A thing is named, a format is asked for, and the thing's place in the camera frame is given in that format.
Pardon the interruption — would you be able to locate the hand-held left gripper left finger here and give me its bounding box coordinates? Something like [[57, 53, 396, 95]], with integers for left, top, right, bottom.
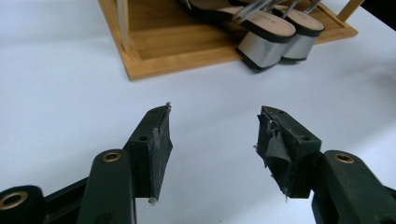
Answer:
[[123, 102, 174, 205]]

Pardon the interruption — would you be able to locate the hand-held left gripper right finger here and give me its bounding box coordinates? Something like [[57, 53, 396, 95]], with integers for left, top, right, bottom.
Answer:
[[253, 105, 323, 203]]

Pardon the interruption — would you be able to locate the black sandal with silver heel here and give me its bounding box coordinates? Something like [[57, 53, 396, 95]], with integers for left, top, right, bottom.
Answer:
[[230, 0, 326, 64], [177, 0, 297, 73]]

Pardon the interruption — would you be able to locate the wooden shoe rack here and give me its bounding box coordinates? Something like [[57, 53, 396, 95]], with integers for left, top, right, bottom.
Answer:
[[97, 0, 365, 82]]

